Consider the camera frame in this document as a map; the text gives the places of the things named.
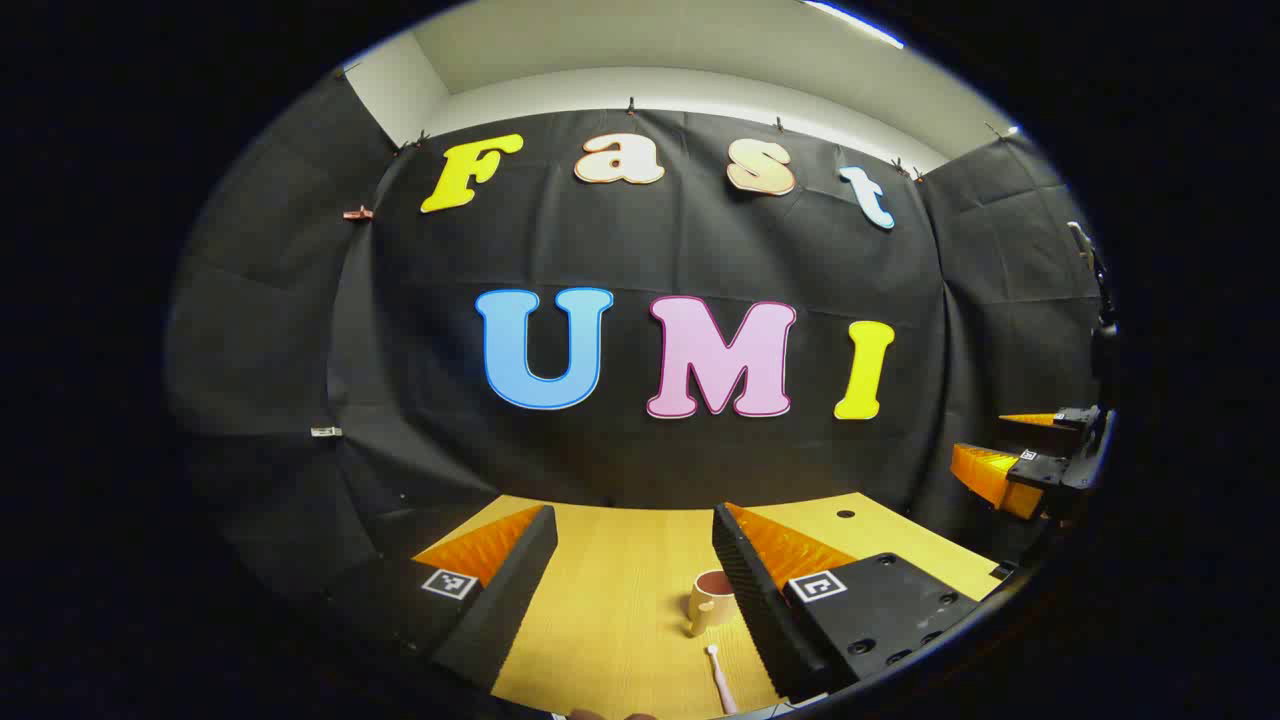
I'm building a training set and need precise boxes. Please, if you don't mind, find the wooden desktop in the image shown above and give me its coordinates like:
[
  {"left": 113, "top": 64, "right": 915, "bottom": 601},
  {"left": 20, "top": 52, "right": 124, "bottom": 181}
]
[{"left": 412, "top": 492, "right": 1006, "bottom": 719}]

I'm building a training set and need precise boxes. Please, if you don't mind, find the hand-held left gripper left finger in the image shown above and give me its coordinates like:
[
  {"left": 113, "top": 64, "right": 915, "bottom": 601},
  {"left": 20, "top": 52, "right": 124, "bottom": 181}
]
[{"left": 330, "top": 503, "right": 559, "bottom": 693}]

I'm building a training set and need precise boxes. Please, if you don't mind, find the pale pink toothbrush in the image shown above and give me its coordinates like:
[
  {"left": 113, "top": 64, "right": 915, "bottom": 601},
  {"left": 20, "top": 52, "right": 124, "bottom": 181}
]
[{"left": 706, "top": 645, "right": 739, "bottom": 716}]

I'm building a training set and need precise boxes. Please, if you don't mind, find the beige cup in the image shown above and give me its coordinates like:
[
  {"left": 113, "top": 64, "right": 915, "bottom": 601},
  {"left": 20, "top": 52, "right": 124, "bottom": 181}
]
[{"left": 686, "top": 570, "right": 739, "bottom": 638}]

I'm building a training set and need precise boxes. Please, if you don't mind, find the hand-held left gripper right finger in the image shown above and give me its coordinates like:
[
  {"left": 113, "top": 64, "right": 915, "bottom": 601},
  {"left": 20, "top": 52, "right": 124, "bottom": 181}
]
[{"left": 711, "top": 502, "right": 981, "bottom": 704}]

